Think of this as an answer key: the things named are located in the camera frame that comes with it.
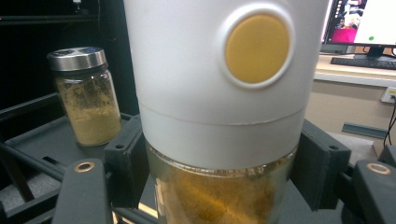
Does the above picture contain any grey metal strip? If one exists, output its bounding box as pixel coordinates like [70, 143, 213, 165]
[341, 121, 389, 140]

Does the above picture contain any glass spice jar white lid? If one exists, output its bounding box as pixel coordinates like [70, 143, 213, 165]
[122, 0, 331, 224]

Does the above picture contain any white wall outlet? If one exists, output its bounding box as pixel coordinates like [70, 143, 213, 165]
[380, 86, 396, 105]

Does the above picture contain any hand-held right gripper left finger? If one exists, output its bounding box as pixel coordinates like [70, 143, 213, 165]
[104, 114, 151, 210]

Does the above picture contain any computer monitor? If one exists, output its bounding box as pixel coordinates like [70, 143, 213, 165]
[320, 0, 396, 62]

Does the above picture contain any black two-tier metal rack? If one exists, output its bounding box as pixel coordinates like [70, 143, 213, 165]
[0, 0, 396, 224]

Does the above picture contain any light wooden desk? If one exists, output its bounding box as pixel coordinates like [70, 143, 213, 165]
[311, 53, 396, 157]

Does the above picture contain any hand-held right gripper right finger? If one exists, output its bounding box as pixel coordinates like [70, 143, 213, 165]
[290, 119, 352, 212]

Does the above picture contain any glass spice jar metal lid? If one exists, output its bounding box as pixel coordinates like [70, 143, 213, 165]
[46, 46, 122, 147]

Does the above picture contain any black keyboard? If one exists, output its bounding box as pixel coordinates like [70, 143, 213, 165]
[330, 55, 396, 71]

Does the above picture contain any black outlet cable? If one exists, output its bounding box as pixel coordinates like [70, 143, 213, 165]
[382, 95, 396, 147]

